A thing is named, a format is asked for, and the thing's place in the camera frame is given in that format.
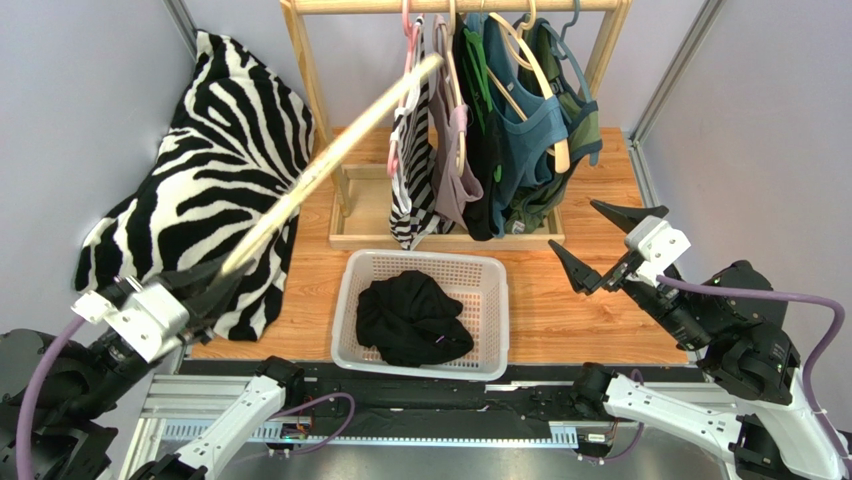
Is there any cream hanger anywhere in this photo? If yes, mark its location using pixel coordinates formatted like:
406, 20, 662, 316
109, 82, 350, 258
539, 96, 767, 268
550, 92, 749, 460
217, 54, 444, 278

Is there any black tank top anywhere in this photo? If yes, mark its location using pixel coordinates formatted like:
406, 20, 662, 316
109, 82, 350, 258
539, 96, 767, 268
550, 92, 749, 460
355, 270, 476, 368

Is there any striped tank top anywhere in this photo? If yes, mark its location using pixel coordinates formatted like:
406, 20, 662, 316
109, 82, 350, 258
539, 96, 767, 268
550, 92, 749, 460
381, 16, 457, 252

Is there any pink hanger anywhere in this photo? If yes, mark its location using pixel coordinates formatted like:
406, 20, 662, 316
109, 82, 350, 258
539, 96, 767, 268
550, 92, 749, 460
386, 0, 419, 178

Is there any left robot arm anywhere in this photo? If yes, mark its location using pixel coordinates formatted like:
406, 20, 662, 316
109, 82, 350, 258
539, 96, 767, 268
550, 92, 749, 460
1, 259, 305, 479

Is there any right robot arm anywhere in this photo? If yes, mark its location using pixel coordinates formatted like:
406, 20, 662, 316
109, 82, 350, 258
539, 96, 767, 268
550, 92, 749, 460
552, 200, 851, 479

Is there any blue tank top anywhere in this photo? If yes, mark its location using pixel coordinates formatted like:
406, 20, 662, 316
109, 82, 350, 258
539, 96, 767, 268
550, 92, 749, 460
465, 12, 570, 238

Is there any mauve tank top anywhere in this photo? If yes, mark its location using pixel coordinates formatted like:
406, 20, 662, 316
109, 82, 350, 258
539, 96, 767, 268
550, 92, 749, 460
429, 35, 483, 229

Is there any teal hanger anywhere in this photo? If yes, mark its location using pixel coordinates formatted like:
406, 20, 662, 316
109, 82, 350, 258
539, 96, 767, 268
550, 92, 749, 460
542, 0, 597, 108

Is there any white plastic basket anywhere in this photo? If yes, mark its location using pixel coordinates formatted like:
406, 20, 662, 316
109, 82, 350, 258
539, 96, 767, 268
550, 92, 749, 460
330, 249, 510, 382

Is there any zebra print blanket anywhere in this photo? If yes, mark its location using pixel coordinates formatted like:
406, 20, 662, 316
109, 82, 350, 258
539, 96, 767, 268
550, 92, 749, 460
73, 29, 317, 342

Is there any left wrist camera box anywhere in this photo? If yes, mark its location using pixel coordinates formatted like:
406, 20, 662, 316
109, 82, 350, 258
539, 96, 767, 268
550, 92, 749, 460
71, 277, 190, 363

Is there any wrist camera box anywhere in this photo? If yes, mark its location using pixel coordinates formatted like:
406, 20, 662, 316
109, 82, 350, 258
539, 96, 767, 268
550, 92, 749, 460
625, 215, 691, 271
71, 277, 190, 363

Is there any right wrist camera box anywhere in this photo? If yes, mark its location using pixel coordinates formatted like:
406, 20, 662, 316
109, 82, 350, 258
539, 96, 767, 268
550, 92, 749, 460
625, 215, 691, 271

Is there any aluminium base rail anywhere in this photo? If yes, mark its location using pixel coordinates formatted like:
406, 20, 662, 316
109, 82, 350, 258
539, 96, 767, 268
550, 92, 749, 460
119, 362, 763, 480

